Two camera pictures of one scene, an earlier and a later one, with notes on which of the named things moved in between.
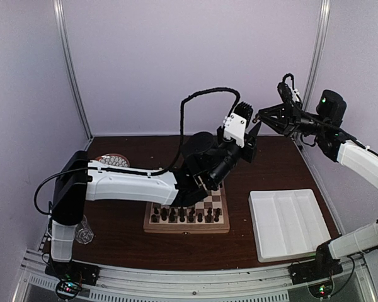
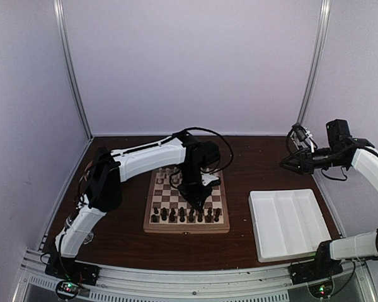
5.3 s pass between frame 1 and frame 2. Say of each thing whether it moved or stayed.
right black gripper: moved
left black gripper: moved
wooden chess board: stayed
